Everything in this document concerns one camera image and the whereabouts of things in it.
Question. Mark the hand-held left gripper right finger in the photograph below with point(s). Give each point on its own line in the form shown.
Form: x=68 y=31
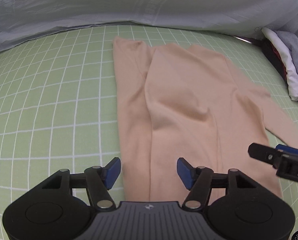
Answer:
x=185 y=172

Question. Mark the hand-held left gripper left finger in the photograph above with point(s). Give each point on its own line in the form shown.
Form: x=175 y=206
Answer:
x=112 y=172

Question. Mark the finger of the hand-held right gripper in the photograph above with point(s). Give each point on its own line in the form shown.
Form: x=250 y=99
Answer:
x=265 y=152
x=291 y=150

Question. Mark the beige long sleeve shirt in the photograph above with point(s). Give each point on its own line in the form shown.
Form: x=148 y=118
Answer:
x=189 y=105

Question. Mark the folded white garment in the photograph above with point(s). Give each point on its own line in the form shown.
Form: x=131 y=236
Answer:
x=295 y=80

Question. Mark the green grid mat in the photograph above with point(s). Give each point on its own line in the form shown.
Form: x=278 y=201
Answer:
x=51 y=105

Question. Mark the folded black garment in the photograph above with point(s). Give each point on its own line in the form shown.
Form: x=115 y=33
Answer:
x=273 y=55

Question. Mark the folded grey garment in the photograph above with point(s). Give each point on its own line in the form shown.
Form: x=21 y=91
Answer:
x=296 y=47

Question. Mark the grey carrot printed sheet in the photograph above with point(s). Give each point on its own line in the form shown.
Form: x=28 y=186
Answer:
x=89 y=5

